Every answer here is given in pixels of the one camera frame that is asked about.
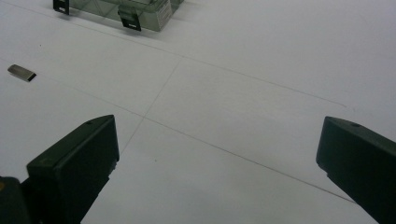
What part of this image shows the small grey metal block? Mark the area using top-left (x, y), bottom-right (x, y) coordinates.
top-left (7, 63), bottom-right (37, 83)

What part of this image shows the clear plastic storage box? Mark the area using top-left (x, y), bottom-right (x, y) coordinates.
top-left (52, 0), bottom-right (185, 33)

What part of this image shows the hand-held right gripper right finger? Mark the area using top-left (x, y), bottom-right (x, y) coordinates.
top-left (316, 116), bottom-right (396, 224)

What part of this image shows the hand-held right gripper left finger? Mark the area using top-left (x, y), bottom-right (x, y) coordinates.
top-left (21, 114), bottom-right (120, 224)

